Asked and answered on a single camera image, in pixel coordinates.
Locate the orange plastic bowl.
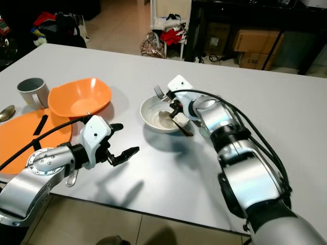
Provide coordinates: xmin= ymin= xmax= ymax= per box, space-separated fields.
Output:
xmin=48 ymin=78 xmax=113 ymax=118

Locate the patterned bag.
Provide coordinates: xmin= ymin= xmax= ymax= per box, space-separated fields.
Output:
xmin=141 ymin=32 xmax=165 ymax=58

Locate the red cloth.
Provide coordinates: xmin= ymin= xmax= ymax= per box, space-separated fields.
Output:
xmin=33 ymin=11 xmax=57 ymax=27
xmin=161 ymin=28 xmax=185 ymax=46

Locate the black tape strip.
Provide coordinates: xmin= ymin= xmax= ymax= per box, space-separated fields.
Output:
xmin=32 ymin=114 xmax=45 ymax=136
xmin=31 ymin=138 xmax=43 ymax=152

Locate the dark brown cardboard box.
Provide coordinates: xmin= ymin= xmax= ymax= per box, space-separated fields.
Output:
xmin=204 ymin=23 xmax=228 ymax=54

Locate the cardboard box with black print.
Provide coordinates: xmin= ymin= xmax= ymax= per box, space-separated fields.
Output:
xmin=239 ymin=51 xmax=274 ymax=71

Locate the orange plastic plate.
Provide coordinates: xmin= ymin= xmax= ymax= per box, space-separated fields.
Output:
xmin=0 ymin=107 xmax=77 ymax=174

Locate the grey mug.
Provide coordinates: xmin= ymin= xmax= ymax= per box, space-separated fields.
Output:
xmin=17 ymin=78 xmax=50 ymax=109

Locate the white rack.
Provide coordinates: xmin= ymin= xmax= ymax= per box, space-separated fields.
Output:
xmin=151 ymin=0 xmax=192 ymax=60

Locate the black backpack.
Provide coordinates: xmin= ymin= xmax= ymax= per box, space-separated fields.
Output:
xmin=43 ymin=13 xmax=88 ymax=49

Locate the black shelf unit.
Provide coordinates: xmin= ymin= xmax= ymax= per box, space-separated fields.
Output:
xmin=190 ymin=0 xmax=327 ymax=75

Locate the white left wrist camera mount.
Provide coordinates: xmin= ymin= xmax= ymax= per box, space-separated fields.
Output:
xmin=79 ymin=115 xmax=114 ymax=169

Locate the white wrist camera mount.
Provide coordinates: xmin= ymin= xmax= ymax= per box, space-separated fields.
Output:
xmin=167 ymin=75 xmax=200 ymax=104
xmin=79 ymin=115 xmax=114 ymax=169

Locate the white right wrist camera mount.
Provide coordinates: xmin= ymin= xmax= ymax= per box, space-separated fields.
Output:
xmin=167 ymin=75 xmax=200 ymax=104

